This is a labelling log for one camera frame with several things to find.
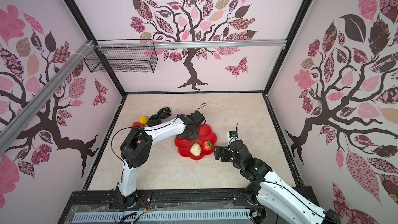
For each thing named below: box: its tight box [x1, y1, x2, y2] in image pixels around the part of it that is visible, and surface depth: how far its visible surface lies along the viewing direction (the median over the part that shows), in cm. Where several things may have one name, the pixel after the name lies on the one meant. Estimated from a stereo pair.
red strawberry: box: [202, 140, 214, 151], surface depth 88 cm
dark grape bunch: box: [146, 106, 172, 124], surface depth 105 cm
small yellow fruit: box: [138, 116, 148, 125], surface depth 101 cm
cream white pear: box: [189, 143, 202, 157], surface depth 86 cm
